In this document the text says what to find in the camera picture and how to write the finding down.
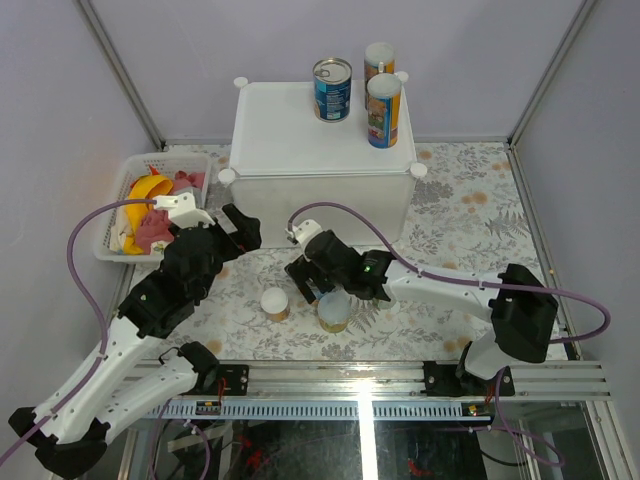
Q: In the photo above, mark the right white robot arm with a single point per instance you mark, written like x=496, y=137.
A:
x=521, y=317

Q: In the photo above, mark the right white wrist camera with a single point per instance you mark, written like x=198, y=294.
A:
x=303, y=233

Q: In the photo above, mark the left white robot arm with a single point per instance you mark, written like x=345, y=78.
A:
x=73, y=428

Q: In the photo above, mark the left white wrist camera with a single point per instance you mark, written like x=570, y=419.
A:
x=183, y=211

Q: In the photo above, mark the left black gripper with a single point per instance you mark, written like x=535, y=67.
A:
x=249, y=235

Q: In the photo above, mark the white patterned cloth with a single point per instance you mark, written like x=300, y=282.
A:
x=122, y=234

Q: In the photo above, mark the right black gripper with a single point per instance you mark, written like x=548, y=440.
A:
x=298, y=271

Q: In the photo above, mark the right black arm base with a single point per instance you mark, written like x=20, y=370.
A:
x=449, y=380

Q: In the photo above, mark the blue can pull-tab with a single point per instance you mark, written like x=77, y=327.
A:
x=332, y=89
x=317, y=293

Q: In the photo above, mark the short can clear lid front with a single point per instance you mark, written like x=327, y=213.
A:
x=334, y=311

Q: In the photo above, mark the short can white lid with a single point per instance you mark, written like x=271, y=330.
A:
x=275, y=304

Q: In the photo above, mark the aluminium front rail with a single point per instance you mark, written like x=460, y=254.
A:
x=333, y=389

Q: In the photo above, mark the white plastic storage cabinet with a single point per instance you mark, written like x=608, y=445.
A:
x=287, y=165

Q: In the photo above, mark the white plastic laundry basket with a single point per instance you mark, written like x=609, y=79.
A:
x=137, y=166

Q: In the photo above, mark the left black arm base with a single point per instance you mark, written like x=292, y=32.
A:
x=227, y=380

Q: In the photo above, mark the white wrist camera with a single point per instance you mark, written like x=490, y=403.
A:
x=303, y=233
x=183, y=211

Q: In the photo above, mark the pink cloth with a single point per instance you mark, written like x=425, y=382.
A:
x=150, y=226

